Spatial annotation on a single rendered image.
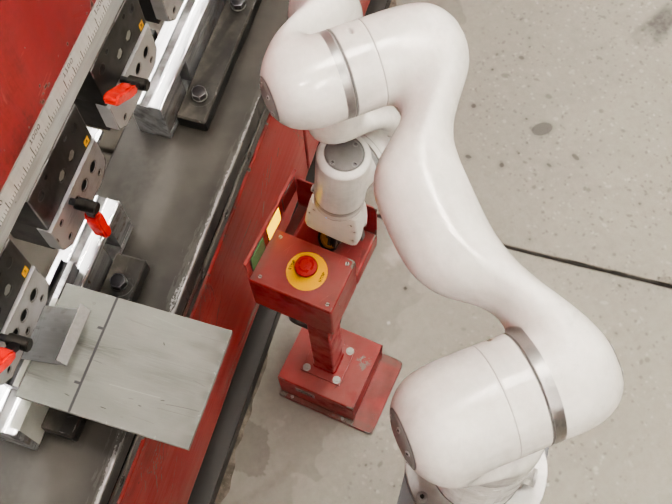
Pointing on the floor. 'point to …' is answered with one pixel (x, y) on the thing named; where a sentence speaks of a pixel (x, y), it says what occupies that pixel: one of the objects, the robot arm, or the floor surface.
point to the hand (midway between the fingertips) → (335, 235)
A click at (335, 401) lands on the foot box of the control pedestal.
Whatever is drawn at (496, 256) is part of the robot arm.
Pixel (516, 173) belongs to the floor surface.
